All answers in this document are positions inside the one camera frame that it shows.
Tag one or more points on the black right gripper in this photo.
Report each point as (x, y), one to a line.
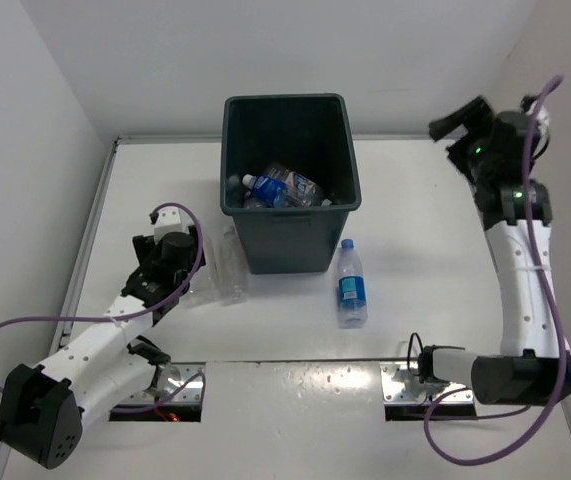
(471, 114)

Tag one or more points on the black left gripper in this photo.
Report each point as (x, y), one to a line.
(145, 247)

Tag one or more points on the small clear bottle white cap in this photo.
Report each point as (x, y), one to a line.
(233, 268)

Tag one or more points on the clear bottle orange label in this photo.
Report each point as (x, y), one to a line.
(302, 192)

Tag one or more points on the blue cap water bottle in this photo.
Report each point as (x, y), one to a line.
(351, 293)

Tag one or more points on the large clear bottle white cap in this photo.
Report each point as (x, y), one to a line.
(204, 286)

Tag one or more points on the blue label crushed bottle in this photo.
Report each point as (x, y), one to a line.
(267, 189)

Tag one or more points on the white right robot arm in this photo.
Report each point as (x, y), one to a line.
(533, 367)

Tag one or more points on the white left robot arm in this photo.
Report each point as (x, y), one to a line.
(45, 408)

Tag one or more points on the clear bottles in bin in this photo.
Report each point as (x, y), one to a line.
(250, 200)

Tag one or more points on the dark green plastic bin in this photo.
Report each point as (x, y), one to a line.
(308, 134)

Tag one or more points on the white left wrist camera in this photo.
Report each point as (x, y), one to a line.
(166, 220)

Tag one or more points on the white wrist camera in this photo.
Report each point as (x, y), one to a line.
(166, 220)
(537, 120)

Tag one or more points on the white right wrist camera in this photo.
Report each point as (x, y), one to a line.
(537, 120)

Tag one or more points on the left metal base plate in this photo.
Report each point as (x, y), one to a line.
(187, 376)

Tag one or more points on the metal base plate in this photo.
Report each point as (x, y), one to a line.
(400, 388)
(187, 376)

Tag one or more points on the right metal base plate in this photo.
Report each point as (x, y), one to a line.
(400, 388)

